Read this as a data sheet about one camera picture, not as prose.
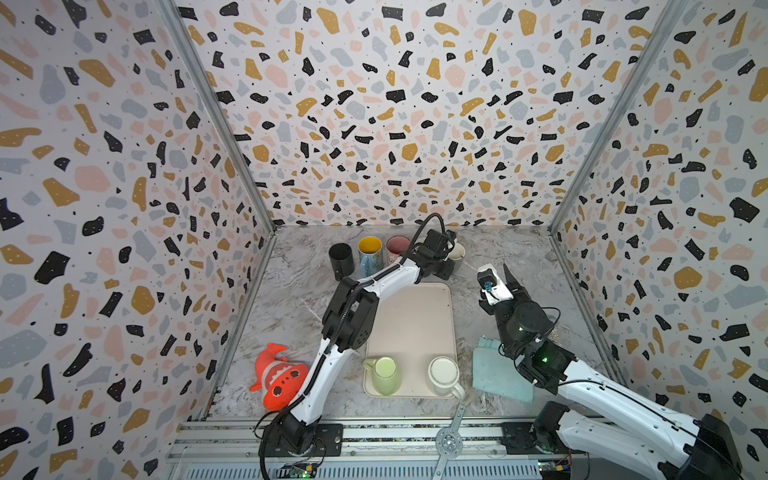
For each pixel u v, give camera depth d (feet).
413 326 2.99
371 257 3.29
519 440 2.40
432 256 2.62
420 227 2.51
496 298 1.99
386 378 2.45
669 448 1.38
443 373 2.57
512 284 2.14
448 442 2.43
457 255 3.34
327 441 2.41
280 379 2.45
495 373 2.74
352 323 1.94
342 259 3.30
